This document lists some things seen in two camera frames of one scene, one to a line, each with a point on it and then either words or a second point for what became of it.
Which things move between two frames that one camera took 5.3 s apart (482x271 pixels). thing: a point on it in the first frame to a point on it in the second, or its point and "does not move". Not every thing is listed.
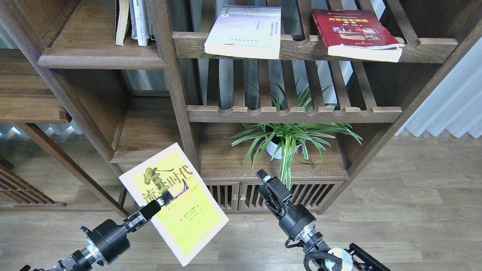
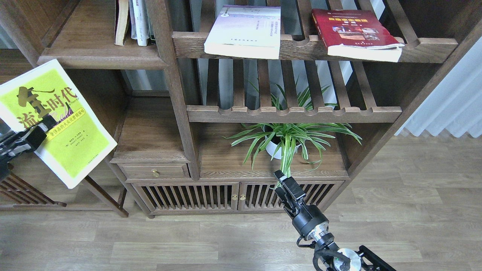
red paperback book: (357, 34) does not move
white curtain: (455, 104) does not move
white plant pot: (271, 147) does not move
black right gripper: (297, 217) to (309, 220)
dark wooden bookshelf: (308, 90) does not move
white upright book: (140, 29) does not move
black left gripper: (110, 238) to (34, 136)
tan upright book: (122, 19) does not move
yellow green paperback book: (191, 220) to (80, 140)
